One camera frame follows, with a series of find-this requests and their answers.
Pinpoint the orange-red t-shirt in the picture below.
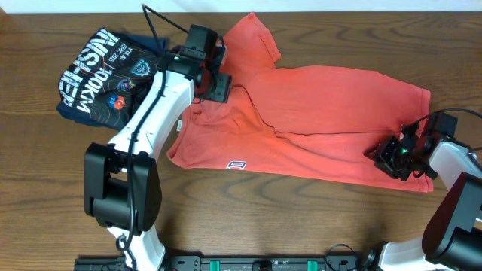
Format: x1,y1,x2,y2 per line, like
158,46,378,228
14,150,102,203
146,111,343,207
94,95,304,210
166,14,433,193

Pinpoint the folded dark printed t-shirt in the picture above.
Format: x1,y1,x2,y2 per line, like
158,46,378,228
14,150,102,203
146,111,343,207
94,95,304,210
56,28,169,130

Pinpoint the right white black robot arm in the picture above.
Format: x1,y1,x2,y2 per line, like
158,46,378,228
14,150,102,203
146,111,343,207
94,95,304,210
360,109,481,270

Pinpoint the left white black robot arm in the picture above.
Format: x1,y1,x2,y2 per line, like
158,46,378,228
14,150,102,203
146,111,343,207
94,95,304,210
74,25,232,270

